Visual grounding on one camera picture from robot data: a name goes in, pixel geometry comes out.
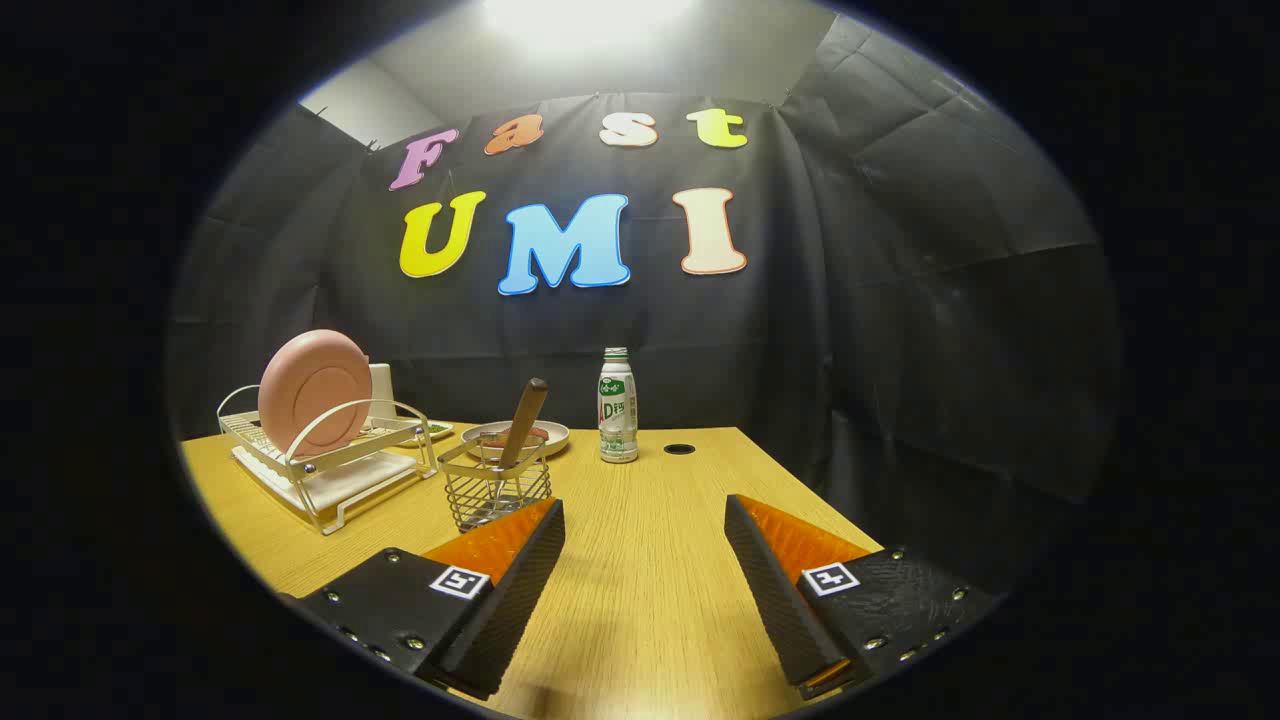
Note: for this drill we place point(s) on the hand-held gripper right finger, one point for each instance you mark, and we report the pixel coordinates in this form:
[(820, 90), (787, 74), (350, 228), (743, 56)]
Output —
[(775, 600)]

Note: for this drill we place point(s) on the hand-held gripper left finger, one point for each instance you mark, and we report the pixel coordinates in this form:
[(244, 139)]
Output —
[(520, 600)]

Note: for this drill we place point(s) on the pink plate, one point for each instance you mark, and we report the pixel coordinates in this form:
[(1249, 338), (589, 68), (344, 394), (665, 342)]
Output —
[(315, 390)]

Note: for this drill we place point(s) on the beige round plate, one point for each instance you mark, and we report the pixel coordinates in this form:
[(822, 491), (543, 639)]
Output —
[(555, 437)]

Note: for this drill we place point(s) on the white divided bean dish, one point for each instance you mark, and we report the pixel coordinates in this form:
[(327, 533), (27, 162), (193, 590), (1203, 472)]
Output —
[(438, 430)]

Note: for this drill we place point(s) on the white drain tray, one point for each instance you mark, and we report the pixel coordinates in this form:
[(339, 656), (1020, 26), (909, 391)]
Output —
[(350, 480)]

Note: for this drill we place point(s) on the white drink bottle green cap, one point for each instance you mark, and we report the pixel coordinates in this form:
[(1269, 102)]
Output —
[(617, 410)]

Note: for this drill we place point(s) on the white toaster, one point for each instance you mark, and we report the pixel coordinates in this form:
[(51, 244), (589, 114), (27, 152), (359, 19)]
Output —
[(382, 395)]

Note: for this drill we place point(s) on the black backdrop cloth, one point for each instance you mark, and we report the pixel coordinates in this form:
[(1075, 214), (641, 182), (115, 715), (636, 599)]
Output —
[(850, 300)]

